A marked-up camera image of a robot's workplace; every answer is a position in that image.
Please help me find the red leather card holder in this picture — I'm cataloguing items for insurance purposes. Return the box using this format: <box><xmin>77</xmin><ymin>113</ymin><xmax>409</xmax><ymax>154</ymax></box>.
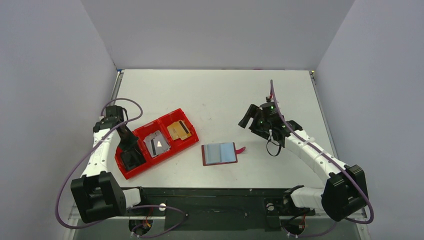
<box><xmin>201</xmin><ymin>142</ymin><xmax>246</xmax><ymax>166</ymax></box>

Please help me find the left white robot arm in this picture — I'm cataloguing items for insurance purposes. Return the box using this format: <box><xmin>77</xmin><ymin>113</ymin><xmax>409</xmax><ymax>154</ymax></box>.
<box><xmin>70</xmin><ymin>105</ymin><xmax>146</xmax><ymax>224</ymax></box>

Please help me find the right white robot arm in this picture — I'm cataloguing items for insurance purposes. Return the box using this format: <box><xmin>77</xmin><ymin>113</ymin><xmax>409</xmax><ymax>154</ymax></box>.
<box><xmin>238</xmin><ymin>101</ymin><xmax>369</xmax><ymax>222</ymax></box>

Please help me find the silver credit card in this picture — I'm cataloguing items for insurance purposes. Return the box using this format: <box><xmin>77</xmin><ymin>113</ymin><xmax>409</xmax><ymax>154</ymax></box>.
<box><xmin>143</xmin><ymin>130</ymin><xmax>171</xmax><ymax>158</ymax></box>

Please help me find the gold credit card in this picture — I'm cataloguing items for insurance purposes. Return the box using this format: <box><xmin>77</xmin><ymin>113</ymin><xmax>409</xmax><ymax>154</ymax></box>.
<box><xmin>167</xmin><ymin>120</ymin><xmax>192</xmax><ymax>141</ymax></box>

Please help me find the red plastic tray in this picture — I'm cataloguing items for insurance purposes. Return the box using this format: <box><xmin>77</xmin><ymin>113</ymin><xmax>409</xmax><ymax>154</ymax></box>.
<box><xmin>115</xmin><ymin>108</ymin><xmax>199</xmax><ymax>180</ymax></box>

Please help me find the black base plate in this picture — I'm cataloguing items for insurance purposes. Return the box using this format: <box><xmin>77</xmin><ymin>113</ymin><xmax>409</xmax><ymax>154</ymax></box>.
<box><xmin>82</xmin><ymin>187</ymin><xmax>335</xmax><ymax>232</ymax></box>

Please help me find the aluminium frame rail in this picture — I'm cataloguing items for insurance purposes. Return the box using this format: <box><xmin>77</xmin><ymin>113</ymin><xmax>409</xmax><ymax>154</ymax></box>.
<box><xmin>61</xmin><ymin>215</ymin><xmax>166</xmax><ymax>240</ymax></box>

